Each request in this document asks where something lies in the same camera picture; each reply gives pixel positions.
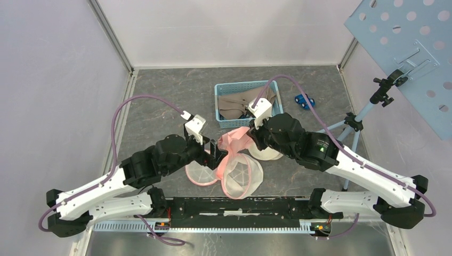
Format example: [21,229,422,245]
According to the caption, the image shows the pink bra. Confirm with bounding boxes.
[216,126,254,180]

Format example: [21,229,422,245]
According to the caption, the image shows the blue tripod stand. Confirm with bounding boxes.
[316,69,409,192]

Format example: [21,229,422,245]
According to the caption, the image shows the blue perforated panel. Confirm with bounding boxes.
[345,0,451,140]

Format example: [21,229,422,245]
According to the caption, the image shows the light blue plastic basket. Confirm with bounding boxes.
[214,81,266,129]

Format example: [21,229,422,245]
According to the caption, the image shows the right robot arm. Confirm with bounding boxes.
[247,113,428,229]

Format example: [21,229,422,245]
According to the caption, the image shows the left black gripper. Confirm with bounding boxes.
[164,131,228,176]

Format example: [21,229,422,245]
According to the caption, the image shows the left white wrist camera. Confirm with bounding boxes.
[181,110,206,145]

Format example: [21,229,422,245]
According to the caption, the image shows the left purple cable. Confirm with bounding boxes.
[38,94,193,246]

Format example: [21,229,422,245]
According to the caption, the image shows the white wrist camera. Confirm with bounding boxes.
[247,98,272,130]
[181,110,206,145]

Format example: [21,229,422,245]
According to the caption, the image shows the white mesh laundry bag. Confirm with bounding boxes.
[185,153,264,199]

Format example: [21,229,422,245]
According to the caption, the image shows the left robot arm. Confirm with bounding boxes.
[42,134,228,238]

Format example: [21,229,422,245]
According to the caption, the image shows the beige bra in basket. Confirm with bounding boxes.
[218,86,263,120]

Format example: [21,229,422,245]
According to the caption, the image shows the blue toy car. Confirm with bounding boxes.
[294,94,316,110]

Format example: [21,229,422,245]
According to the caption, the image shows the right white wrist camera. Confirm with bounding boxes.
[247,98,272,130]

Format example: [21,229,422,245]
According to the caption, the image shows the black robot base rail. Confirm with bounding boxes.
[146,197,344,228]

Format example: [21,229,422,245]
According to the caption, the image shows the white cable tray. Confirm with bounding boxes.
[93,220,315,235]

